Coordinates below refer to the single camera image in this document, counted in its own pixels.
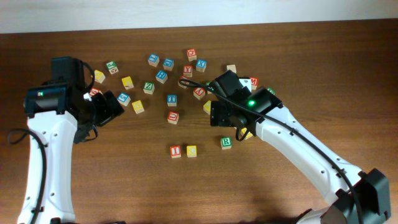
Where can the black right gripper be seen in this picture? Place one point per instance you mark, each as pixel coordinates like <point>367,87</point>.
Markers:
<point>219,113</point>

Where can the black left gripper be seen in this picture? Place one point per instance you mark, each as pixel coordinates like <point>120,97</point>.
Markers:
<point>111,107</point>

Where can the green R block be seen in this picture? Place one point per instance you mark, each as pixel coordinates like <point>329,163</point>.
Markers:
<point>226,143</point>

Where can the yellow C block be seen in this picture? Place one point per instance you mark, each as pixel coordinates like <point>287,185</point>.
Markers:
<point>191,151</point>

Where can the red I block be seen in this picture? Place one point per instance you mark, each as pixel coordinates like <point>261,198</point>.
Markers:
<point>175,151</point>

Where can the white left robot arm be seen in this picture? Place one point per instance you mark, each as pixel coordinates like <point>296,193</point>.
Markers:
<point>60,113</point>

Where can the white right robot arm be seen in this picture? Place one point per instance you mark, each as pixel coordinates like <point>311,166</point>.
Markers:
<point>352,195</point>

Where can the yellow 8 block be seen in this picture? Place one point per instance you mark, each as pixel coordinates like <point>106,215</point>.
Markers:
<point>207,107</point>

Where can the blue 5 block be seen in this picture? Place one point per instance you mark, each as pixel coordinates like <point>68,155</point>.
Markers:
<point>123,99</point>

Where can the red block far left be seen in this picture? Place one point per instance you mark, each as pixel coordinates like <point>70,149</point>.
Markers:
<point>94,91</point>

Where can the yellow S block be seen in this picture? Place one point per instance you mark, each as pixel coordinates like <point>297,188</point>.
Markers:
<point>245,134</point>

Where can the yellow block left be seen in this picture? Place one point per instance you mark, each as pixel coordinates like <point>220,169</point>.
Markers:
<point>99,76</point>

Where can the yellow block lower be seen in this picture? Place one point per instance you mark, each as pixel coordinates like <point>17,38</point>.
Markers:
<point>138,106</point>

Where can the yellow block middle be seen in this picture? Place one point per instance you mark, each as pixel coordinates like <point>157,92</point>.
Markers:
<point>127,83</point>

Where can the red Y tilted block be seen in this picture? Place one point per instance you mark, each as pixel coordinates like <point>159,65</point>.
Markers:
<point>199,93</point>

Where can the green J block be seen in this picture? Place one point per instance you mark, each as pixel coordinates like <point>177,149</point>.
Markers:
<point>112,67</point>

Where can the red M block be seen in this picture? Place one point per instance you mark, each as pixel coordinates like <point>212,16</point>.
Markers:
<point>254,83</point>

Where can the green Z block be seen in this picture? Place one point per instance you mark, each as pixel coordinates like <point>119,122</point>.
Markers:
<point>149,88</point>

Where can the plain wooden block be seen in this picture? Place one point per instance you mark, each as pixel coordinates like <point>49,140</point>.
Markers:
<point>231,68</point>

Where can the red U block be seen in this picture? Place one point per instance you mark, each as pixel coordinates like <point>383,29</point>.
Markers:
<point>173,117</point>

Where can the green V block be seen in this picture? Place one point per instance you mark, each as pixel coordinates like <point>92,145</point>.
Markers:
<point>271,90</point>

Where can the blue T block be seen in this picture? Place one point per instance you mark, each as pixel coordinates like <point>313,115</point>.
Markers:
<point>171,100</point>

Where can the blue X block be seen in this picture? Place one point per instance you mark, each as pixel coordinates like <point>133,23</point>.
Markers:
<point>201,65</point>

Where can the red E block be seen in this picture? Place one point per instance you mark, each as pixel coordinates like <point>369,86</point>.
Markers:
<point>183,82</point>

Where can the red Y upright block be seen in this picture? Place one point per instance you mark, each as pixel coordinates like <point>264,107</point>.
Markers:
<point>187,70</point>

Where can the blue H block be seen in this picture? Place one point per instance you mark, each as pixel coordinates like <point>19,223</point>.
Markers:
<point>161,76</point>

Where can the red C block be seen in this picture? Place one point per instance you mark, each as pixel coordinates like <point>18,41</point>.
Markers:
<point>191,55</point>

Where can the blue D block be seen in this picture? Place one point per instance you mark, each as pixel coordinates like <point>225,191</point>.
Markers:
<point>168,64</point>

